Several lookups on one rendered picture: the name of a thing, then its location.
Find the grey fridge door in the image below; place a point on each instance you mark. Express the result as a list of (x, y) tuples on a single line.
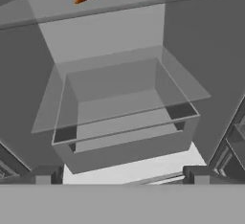
[(231, 145), (11, 164)]

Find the grey fridge drawer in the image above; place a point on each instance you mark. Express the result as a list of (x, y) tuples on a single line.
[(127, 145)]

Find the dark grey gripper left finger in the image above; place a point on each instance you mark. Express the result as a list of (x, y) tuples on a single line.
[(43, 174)]

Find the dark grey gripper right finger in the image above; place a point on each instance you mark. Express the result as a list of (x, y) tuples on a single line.
[(201, 174)]

